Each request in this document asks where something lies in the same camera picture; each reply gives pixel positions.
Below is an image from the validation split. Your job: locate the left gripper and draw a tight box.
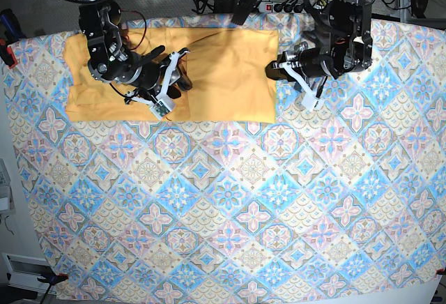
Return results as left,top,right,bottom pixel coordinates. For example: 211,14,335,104
265,42,340,111

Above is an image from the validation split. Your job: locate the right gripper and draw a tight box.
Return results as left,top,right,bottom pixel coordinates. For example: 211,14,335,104
125,45,192,120

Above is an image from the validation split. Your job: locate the yellow T-shirt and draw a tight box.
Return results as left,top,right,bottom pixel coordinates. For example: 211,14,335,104
63,27,279,123

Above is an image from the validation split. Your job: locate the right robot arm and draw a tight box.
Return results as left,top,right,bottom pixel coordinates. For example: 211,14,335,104
68,0,192,119

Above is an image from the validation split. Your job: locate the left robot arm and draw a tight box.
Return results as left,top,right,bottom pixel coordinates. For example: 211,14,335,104
265,0,375,111

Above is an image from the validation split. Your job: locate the black clamp on table edge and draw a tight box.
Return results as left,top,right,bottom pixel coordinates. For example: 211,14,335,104
231,0,257,26

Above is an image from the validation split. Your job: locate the patterned blue pink tablecloth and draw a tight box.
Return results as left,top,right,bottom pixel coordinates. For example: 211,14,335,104
1,21,445,303

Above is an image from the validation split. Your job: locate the red black clamp left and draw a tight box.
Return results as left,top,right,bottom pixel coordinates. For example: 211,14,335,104
0,38,17,69

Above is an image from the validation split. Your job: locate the orange black clamp bottom left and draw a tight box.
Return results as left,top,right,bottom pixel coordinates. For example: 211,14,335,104
37,273,68,286

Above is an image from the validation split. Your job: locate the orange clamp bottom right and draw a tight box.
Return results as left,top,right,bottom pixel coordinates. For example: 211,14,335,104
436,269,446,276

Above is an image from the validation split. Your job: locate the white power strip red switch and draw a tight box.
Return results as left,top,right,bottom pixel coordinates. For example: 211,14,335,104
258,1,306,14

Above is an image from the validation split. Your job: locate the blue handled tool left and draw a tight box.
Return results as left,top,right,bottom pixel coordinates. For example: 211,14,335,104
1,8,26,43

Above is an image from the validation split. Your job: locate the white aluminium rail bottom left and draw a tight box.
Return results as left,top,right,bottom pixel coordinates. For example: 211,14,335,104
1,252,52,294

